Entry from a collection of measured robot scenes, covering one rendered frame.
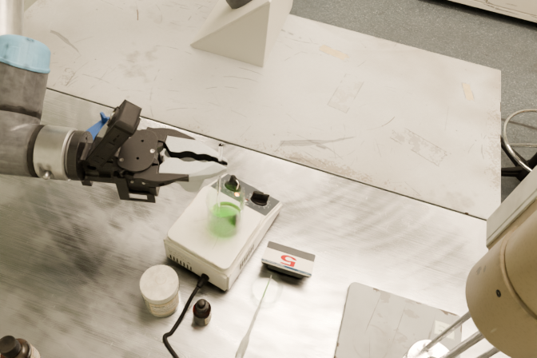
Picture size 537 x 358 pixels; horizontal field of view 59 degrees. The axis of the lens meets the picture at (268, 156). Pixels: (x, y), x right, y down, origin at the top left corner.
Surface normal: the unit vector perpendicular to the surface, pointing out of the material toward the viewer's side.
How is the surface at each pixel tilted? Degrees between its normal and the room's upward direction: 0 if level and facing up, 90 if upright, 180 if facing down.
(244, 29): 90
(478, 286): 90
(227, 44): 90
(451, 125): 0
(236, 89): 0
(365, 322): 0
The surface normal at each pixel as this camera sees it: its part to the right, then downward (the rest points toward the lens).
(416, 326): 0.09, -0.60
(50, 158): 0.02, 0.22
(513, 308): -0.90, 0.29
